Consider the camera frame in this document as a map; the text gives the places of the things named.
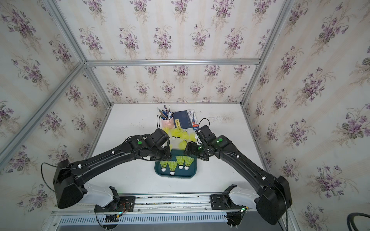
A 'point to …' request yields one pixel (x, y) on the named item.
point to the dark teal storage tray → (179, 173)
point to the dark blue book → (181, 120)
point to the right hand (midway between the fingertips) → (191, 154)
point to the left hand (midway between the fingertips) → (174, 158)
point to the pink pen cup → (167, 123)
